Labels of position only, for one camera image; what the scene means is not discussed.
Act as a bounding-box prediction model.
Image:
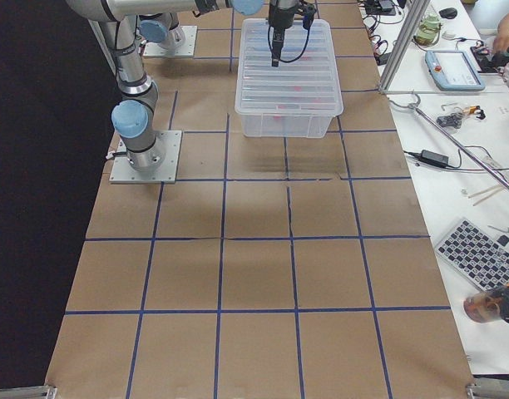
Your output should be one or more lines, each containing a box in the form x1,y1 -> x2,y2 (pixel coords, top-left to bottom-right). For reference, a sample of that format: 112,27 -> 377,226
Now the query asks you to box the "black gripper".
268,0 -> 299,67

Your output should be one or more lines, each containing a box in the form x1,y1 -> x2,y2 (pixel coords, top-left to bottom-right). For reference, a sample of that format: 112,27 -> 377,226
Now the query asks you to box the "clear plastic box lid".
234,17 -> 344,118

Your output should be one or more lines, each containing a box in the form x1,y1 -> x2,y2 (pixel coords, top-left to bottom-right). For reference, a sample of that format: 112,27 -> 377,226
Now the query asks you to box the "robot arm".
139,12 -> 185,51
67,1 -> 264,172

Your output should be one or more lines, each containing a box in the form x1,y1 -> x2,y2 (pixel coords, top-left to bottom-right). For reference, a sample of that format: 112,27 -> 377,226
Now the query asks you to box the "clear plastic storage box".
234,17 -> 344,139

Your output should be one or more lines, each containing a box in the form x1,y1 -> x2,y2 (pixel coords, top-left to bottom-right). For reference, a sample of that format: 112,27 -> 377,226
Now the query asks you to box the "person's hand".
492,30 -> 509,53

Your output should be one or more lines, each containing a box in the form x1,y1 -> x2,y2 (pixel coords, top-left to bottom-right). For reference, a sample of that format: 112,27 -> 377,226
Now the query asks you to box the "green tape dispenser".
413,13 -> 442,47

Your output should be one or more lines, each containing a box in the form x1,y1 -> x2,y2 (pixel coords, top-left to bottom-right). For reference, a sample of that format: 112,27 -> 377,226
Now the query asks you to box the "long metal hook rod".
388,92 -> 509,191

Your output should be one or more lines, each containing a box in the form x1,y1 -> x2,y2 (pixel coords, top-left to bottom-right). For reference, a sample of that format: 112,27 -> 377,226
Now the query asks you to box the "black computer mouse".
438,7 -> 458,20

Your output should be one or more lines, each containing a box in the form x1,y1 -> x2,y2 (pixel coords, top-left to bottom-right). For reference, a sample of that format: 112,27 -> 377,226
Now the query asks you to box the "blue teach pendant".
424,50 -> 486,91

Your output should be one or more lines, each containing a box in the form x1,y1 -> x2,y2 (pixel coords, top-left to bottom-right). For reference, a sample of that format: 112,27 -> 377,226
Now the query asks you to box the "black game controller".
436,112 -> 465,131

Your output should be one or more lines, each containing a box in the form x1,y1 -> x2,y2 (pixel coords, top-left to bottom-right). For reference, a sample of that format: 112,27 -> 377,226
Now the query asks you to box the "black power adapter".
420,150 -> 449,169

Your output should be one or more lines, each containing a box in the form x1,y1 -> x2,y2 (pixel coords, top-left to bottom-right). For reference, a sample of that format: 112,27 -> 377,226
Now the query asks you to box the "checkered calibration board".
435,219 -> 509,291

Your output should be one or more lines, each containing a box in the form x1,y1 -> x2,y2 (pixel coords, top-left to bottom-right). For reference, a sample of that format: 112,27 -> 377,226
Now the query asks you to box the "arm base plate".
109,131 -> 182,184
141,21 -> 197,58

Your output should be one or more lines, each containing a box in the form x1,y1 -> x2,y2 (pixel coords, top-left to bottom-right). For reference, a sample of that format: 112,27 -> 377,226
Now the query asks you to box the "aluminium frame post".
378,0 -> 430,94

